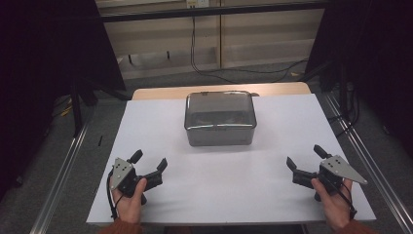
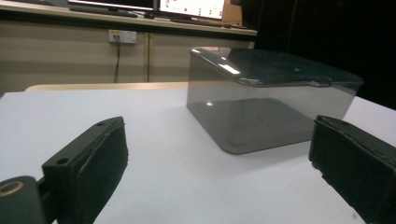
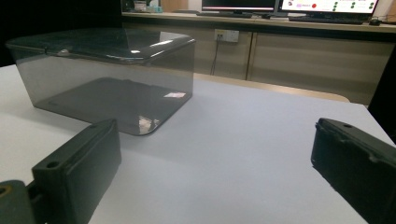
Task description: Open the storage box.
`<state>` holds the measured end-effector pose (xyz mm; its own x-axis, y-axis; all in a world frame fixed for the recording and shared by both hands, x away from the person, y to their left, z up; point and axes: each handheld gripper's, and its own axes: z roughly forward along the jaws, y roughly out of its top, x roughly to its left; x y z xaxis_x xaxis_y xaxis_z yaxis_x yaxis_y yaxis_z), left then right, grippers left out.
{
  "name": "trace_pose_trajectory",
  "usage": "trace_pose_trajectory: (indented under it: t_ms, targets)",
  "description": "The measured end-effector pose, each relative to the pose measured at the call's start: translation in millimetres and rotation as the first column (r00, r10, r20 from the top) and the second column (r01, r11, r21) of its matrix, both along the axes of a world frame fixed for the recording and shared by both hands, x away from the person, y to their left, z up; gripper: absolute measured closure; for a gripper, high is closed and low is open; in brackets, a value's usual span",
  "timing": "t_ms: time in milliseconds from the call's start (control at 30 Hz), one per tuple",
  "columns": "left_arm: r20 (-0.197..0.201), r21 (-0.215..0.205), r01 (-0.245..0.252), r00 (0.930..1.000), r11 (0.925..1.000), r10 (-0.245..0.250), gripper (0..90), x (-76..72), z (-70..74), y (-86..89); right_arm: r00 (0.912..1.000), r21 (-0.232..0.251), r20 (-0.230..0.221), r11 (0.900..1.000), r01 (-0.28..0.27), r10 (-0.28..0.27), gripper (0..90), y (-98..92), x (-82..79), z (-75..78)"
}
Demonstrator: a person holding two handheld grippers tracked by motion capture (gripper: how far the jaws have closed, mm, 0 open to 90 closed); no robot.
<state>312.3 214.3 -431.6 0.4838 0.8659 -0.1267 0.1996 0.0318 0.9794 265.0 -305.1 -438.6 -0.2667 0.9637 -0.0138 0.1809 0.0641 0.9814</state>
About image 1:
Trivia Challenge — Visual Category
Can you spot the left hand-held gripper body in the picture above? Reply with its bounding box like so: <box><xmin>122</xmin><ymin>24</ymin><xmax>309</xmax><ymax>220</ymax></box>
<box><xmin>110</xmin><ymin>157</ymin><xmax>144</xmax><ymax>198</ymax></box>

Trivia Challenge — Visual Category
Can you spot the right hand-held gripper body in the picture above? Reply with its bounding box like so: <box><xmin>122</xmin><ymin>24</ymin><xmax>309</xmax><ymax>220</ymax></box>
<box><xmin>317</xmin><ymin>154</ymin><xmax>369</xmax><ymax>195</ymax></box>

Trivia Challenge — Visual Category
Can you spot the grey transparent plastic box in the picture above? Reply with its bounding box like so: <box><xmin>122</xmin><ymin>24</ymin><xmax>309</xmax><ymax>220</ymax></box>
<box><xmin>184</xmin><ymin>91</ymin><xmax>257</xmax><ymax>147</ymax></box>

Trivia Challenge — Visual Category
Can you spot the transparent box lid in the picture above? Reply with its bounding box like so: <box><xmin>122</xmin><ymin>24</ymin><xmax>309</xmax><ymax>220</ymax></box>
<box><xmin>184</xmin><ymin>91</ymin><xmax>257</xmax><ymax>131</ymax></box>

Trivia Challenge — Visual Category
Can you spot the person's left hand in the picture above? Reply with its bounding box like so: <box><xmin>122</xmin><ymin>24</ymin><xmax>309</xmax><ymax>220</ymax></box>
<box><xmin>111</xmin><ymin>178</ymin><xmax>148</xmax><ymax>223</ymax></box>

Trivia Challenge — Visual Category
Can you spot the person's right hand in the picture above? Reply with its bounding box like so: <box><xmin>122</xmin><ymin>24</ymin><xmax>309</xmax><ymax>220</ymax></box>
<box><xmin>311</xmin><ymin>177</ymin><xmax>355</xmax><ymax>231</ymax></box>

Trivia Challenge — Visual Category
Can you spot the wooden table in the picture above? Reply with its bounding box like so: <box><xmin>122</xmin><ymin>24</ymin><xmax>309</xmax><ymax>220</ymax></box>
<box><xmin>131</xmin><ymin>81</ymin><xmax>313</xmax><ymax>101</ymax></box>

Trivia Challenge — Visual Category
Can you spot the white table board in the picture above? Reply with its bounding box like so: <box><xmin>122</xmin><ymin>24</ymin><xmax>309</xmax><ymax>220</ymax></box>
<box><xmin>86</xmin><ymin>93</ymin><xmax>377</xmax><ymax>226</ymax></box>

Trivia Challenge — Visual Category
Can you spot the black metal stand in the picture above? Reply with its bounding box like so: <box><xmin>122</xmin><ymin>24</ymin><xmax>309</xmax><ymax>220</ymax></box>
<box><xmin>69</xmin><ymin>74</ymin><xmax>98</xmax><ymax>137</ymax></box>

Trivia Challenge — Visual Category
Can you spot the black curtain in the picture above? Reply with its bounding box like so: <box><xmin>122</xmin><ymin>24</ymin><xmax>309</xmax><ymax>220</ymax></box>
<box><xmin>305</xmin><ymin>0</ymin><xmax>413</xmax><ymax>157</ymax></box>
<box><xmin>0</xmin><ymin>0</ymin><xmax>127</xmax><ymax>199</ymax></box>

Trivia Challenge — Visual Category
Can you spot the black horizontal bar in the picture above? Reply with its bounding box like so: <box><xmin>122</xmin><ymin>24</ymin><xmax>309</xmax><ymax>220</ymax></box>
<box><xmin>100</xmin><ymin>1</ymin><xmax>325</xmax><ymax>23</ymax></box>

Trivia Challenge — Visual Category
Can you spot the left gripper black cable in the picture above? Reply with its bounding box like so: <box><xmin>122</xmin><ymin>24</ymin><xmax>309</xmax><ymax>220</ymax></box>
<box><xmin>106</xmin><ymin>170</ymin><xmax>126</xmax><ymax>220</ymax></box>

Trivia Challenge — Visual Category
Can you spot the aluminium floor rail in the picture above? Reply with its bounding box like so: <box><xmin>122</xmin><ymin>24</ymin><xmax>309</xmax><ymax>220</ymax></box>
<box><xmin>28</xmin><ymin>120</ymin><xmax>92</xmax><ymax>234</ymax></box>
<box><xmin>324</xmin><ymin>92</ymin><xmax>413</xmax><ymax>233</ymax></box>

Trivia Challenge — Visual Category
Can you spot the black cable bundle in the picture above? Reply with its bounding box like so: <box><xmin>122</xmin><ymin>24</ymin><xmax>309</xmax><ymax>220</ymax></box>
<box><xmin>327</xmin><ymin>81</ymin><xmax>361</xmax><ymax>137</ymax></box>

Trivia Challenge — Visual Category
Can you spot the black floor cable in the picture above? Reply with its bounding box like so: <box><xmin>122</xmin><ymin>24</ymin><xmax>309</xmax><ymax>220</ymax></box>
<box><xmin>194</xmin><ymin>58</ymin><xmax>310</xmax><ymax>84</ymax></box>

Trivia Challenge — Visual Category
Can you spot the black wall cable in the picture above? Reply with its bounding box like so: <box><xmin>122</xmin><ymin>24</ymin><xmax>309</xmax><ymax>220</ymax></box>
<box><xmin>189</xmin><ymin>16</ymin><xmax>237</xmax><ymax>84</ymax></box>

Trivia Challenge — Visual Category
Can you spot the white wall socket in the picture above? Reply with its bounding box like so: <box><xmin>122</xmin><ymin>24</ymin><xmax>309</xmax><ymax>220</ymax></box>
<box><xmin>185</xmin><ymin>0</ymin><xmax>210</xmax><ymax>9</ymax></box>

